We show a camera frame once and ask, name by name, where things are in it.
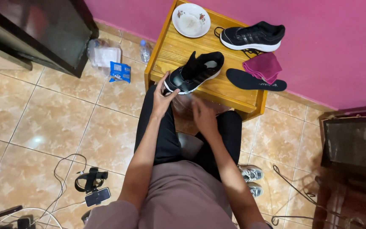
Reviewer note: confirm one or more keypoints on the person's left hand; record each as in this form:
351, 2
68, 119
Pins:
160, 101

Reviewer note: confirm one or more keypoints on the person's right hand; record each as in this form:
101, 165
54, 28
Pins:
204, 119

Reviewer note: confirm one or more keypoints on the person's right fingers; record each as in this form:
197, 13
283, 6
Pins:
199, 105

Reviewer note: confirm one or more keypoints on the black sneaker without laces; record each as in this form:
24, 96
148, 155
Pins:
194, 74

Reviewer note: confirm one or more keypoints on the clear plastic basin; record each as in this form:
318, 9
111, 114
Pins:
183, 108

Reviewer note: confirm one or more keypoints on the grey stool seat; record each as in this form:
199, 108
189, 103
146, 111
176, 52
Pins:
189, 145

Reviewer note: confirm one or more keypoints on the small yellow wooden table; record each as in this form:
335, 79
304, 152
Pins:
176, 52

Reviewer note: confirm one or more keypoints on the black shoe insole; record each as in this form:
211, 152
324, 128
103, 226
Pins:
254, 81

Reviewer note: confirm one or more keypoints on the magenta cloth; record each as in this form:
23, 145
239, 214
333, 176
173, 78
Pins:
262, 66

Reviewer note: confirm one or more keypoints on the clear plastic water bottle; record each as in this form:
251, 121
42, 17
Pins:
145, 51

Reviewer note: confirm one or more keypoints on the grey running shoe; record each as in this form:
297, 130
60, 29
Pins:
251, 172
255, 189

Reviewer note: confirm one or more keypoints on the blue and white packet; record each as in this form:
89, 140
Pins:
120, 72

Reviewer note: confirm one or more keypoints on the white floral bowl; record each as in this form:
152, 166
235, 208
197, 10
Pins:
191, 19

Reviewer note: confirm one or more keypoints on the black sneaker with laces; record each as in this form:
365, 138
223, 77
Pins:
253, 36

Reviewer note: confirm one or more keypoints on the clear plastic bag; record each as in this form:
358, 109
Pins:
103, 55

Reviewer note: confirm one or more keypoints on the black smartphone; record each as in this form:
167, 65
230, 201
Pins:
97, 197

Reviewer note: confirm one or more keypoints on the dark round cup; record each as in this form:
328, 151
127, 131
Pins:
86, 217

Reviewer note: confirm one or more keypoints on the dark glass-door cabinet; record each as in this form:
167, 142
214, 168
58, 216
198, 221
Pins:
353, 149

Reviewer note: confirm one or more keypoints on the dark wooden cabinet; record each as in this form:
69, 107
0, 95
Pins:
40, 30

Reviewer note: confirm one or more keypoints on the black power adapter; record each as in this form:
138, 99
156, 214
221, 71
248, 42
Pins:
24, 222

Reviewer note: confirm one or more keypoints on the dark flat bar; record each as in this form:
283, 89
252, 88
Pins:
0, 213

